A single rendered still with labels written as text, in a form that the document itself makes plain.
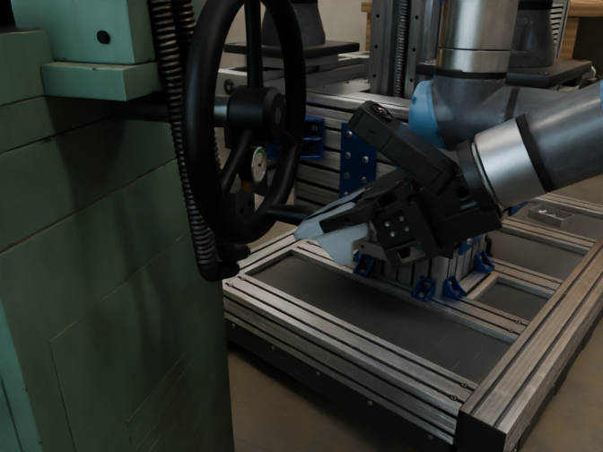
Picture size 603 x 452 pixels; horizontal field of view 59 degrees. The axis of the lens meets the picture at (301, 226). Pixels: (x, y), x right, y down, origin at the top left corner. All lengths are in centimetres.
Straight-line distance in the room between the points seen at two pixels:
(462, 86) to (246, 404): 100
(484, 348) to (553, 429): 28
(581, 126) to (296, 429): 100
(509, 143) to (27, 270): 47
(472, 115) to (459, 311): 82
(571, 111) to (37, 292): 53
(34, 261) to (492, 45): 51
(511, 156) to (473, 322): 85
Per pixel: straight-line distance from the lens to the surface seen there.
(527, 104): 60
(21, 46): 57
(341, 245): 56
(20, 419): 68
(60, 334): 65
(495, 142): 50
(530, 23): 96
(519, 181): 50
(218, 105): 60
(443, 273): 135
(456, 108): 60
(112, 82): 53
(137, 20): 55
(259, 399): 139
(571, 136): 49
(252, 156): 88
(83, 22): 57
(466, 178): 50
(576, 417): 149
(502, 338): 129
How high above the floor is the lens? 94
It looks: 25 degrees down
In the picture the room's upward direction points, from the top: straight up
